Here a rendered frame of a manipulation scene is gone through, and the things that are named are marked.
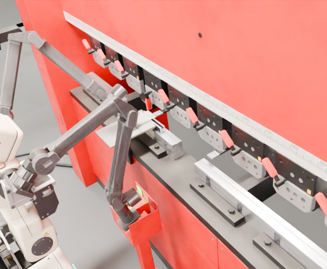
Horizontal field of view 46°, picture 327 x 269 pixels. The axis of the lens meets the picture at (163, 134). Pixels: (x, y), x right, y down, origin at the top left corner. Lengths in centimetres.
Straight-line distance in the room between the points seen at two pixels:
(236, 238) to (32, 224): 88
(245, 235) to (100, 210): 163
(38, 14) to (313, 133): 188
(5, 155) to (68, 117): 129
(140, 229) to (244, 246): 50
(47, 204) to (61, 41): 122
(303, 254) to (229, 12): 84
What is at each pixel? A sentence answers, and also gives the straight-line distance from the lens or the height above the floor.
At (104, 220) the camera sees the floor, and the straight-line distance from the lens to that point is 292.
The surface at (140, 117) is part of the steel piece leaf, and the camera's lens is 204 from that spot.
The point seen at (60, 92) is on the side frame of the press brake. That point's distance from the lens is 273.
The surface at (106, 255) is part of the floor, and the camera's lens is 272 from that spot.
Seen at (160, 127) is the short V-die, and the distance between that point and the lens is 194.
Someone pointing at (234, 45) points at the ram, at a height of 163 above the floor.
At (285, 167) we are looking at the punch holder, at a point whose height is 130.
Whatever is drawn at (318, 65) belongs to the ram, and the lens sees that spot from 100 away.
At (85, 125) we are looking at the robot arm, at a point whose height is 132.
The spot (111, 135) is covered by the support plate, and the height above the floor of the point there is 100.
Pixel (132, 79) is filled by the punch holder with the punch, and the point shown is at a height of 124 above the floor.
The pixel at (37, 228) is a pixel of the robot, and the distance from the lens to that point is 185.
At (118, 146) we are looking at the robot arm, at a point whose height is 118.
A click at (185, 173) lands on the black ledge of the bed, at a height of 88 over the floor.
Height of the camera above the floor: 212
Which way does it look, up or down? 36 degrees down
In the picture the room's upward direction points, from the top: 8 degrees counter-clockwise
